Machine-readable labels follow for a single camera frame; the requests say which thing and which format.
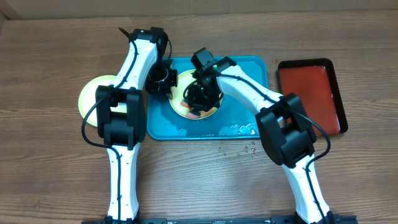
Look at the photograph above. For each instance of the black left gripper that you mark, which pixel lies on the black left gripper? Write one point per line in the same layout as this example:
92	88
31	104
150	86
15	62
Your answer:
160	90

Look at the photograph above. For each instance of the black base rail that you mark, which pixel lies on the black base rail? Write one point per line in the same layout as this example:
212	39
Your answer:
275	219

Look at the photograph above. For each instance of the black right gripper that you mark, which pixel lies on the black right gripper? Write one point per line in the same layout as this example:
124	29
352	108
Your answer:
198	102

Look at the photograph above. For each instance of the black tray with red water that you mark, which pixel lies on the black tray with red water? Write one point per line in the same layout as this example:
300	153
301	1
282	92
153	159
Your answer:
314	82

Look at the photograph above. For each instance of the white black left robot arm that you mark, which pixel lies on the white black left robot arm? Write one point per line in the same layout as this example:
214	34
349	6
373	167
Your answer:
121	115

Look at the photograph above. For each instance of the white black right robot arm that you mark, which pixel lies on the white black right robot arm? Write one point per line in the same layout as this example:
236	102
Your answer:
287	134

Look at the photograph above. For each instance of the teal plastic tray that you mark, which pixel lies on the teal plastic tray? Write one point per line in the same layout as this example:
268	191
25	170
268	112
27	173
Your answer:
232	120

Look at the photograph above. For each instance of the yellow plate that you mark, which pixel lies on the yellow plate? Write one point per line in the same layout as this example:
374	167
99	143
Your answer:
184	79
87	98

